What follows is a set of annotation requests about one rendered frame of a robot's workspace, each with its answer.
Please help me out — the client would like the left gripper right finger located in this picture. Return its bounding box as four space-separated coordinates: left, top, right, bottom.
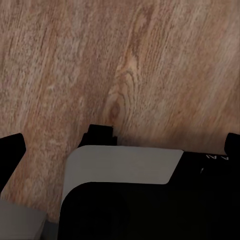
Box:
224 133 240 173

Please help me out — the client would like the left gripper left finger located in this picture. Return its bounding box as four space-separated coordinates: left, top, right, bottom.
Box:
0 133 26 193

